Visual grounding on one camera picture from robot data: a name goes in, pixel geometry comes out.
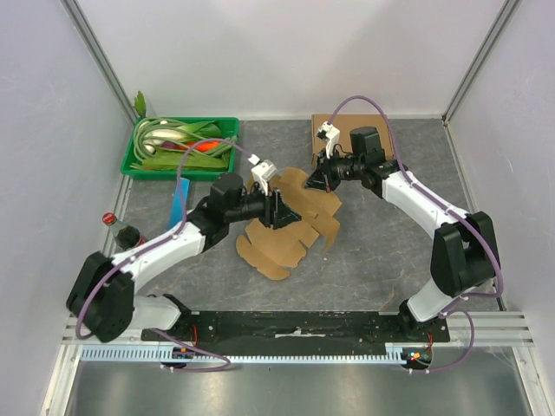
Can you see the orange toy carrot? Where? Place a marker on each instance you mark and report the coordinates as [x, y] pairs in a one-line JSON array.
[[203, 146]]

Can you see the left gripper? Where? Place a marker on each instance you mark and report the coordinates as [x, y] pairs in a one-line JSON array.
[[277, 213]]

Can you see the small cardboard box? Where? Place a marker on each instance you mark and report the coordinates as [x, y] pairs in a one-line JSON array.
[[274, 253]]

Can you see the green asparagus bundle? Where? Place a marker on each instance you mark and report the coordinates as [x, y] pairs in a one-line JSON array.
[[224, 146]]

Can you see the blue rectangular box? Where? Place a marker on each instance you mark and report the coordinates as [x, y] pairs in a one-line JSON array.
[[180, 193]]

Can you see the right aluminium frame post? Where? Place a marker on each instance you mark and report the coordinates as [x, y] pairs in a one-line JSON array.
[[498, 26]]

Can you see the white toy radish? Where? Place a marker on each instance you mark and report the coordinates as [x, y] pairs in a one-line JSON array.
[[164, 138]]

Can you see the left aluminium frame post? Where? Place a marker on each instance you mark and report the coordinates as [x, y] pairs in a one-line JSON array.
[[87, 33]]

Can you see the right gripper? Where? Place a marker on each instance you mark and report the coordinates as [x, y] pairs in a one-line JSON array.
[[325, 170]]

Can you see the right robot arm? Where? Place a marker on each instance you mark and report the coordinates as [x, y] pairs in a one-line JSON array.
[[464, 253]]

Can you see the dark soda bottle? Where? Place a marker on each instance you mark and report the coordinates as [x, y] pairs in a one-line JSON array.
[[126, 236]]

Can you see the aluminium frame post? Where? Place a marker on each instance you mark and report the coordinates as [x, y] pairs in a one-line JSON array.
[[498, 26], [87, 33]]

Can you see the large cardboard box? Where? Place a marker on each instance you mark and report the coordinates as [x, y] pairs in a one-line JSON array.
[[345, 123]]

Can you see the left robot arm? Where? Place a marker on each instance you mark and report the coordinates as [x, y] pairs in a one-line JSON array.
[[105, 297]]

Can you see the green long beans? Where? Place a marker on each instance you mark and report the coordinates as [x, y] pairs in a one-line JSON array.
[[145, 126]]

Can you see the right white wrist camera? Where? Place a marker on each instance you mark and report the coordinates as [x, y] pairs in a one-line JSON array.
[[330, 135]]

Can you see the green plastic tray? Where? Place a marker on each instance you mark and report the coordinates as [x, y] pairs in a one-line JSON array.
[[198, 166]]

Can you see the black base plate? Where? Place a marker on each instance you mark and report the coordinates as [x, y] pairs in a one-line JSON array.
[[296, 332]]

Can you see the slotted cable duct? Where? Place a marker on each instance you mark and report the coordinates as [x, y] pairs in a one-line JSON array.
[[169, 353]]

